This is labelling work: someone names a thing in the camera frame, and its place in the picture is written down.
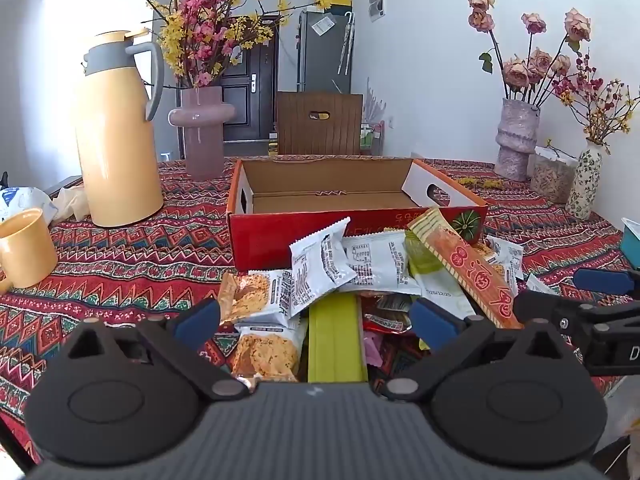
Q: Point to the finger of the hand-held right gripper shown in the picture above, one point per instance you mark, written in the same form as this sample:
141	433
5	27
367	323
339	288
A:
600	280
550	310

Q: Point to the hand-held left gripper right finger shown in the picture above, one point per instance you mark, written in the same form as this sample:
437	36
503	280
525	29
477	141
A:
435	322

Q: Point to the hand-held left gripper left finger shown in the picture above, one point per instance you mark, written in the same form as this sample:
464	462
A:
200	317

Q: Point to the green white snack packet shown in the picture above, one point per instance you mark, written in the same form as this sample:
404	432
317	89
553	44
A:
440	285

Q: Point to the orange brown crisp packet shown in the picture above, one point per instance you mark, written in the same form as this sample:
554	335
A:
250	297

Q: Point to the orange red long snack packet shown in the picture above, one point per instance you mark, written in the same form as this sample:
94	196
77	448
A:
470	270

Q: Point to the pink snack packet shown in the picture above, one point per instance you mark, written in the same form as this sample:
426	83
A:
374	352

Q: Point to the white snack packet black print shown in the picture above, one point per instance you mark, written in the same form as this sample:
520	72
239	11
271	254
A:
320	270
380	265

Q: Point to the lime green snack packet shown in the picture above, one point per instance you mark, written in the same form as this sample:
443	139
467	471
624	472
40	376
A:
335	340

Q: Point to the red cardboard box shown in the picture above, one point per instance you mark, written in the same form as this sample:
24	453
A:
270	240

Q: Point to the small white snack packet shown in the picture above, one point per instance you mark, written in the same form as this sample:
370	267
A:
507	257
539	285

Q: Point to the teal container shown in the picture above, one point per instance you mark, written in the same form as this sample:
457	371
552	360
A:
632	250

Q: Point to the floral ceramic vase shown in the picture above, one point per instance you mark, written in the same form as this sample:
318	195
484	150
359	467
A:
585	180

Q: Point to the clear plastic seed container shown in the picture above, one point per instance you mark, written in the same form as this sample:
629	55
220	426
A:
550	180

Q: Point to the fallen yellow petals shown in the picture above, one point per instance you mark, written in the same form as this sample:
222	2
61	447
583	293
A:
480	182

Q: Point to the textured pink vase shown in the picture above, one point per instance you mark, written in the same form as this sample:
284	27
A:
515	140

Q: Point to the red and yellow berry branches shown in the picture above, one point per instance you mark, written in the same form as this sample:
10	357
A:
597	110

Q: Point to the beige crumpled cloth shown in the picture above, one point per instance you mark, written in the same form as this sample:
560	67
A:
70	202

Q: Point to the yellow ceramic mug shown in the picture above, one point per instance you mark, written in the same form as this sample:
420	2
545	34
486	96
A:
25	255

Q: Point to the mauve glass vase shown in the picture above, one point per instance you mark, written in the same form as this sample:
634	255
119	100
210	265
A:
202	130

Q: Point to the small storage rack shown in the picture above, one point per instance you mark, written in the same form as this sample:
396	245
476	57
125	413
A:
370	140

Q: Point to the white plastic bag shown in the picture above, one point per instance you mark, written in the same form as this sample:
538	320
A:
25	200

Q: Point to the dark brown door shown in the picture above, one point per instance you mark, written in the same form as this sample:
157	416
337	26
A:
250	110

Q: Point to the dried pink roses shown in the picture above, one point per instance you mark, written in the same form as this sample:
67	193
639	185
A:
530	67

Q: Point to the grey refrigerator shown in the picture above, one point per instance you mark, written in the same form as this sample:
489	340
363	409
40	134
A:
320	65

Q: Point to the white folded umbrella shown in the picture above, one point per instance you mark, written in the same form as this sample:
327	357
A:
346	45

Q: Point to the pink and yellow blossom branches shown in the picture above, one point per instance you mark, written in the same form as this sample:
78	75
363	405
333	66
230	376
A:
200	20

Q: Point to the white paper notice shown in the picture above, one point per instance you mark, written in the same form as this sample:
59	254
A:
322	25

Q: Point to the yellow black box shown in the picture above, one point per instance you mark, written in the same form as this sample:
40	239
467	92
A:
337	4

